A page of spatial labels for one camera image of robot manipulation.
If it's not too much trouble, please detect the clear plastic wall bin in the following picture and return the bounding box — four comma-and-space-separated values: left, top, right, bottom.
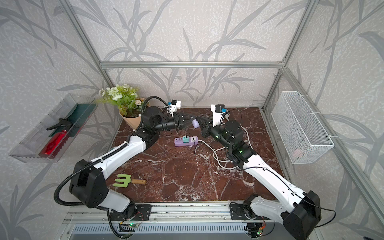
9, 94, 98, 163

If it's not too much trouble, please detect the green garden fork wooden handle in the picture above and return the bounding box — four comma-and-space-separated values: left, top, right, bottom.
113, 174, 147, 188

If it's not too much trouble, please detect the black usb charging cable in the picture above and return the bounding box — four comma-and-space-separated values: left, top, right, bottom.
185, 107, 244, 155

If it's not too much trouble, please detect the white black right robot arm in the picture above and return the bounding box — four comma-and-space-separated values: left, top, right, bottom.
197, 117, 322, 240

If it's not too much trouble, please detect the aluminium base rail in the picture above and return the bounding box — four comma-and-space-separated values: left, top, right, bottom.
63, 201, 240, 224

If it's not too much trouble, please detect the teal usb charger plug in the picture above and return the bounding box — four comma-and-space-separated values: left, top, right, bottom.
183, 136, 190, 143

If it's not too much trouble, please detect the green plastic scoop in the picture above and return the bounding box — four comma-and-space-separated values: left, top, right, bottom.
47, 104, 97, 138

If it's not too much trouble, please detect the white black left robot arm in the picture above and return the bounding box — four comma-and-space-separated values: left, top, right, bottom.
69, 107, 195, 218

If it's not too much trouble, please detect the red spray bottle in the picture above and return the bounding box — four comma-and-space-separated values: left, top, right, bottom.
39, 130, 68, 159

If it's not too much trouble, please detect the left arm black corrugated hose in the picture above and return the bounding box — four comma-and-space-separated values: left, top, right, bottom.
53, 142, 128, 207

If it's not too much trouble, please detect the artificial white flower plant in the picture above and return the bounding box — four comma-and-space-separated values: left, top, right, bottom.
99, 84, 144, 118

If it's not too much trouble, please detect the white wire mesh basket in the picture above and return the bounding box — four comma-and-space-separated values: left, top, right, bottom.
272, 91, 334, 165

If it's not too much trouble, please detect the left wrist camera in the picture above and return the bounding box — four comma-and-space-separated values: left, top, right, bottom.
168, 100, 182, 117

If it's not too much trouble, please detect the purple power strip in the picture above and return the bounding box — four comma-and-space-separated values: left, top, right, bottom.
174, 136, 199, 147

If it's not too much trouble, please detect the white power strip cord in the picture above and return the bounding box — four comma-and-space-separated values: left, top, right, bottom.
197, 113, 257, 171

